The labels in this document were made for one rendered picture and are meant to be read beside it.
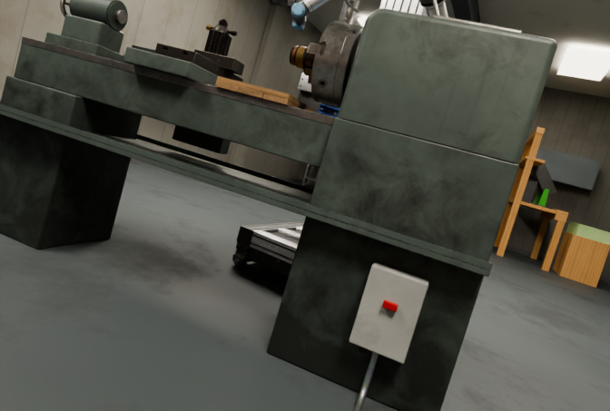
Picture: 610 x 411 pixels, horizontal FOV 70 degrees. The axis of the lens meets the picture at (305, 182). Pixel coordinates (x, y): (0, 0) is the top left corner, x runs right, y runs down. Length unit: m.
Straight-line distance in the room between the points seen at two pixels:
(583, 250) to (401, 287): 6.25
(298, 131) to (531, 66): 0.77
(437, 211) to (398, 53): 0.53
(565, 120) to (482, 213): 7.92
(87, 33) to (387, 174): 1.50
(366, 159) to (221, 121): 0.58
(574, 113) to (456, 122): 7.94
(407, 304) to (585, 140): 8.08
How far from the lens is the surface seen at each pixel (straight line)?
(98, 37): 2.25
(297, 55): 1.78
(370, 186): 1.46
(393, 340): 1.46
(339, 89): 1.63
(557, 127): 9.29
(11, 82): 2.36
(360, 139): 1.48
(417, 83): 1.49
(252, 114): 1.66
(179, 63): 1.77
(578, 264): 7.56
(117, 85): 2.00
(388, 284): 1.41
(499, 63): 1.51
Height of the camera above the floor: 0.72
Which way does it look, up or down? 4 degrees down
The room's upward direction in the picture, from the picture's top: 16 degrees clockwise
